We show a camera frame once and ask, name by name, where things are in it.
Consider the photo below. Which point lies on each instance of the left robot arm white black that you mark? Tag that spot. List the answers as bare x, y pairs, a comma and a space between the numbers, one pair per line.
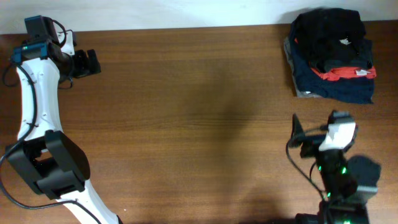
49, 162

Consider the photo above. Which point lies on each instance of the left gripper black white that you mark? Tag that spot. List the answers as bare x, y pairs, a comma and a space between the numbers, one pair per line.
84, 68

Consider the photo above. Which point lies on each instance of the navy folded garment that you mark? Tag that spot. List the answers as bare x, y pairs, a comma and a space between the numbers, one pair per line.
357, 90

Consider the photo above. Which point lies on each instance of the red folded garment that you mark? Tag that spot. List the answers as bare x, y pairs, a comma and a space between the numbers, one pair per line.
345, 73

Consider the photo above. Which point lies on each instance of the black t-shirt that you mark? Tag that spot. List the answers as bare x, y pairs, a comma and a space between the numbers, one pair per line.
335, 23

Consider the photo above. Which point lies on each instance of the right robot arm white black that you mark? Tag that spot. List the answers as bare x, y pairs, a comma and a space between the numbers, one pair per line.
348, 183

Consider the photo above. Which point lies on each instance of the grey folded garment bottom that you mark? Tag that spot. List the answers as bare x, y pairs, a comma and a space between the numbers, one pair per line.
298, 93

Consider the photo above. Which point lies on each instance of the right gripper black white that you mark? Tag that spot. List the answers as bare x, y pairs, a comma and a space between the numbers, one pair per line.
311, 142

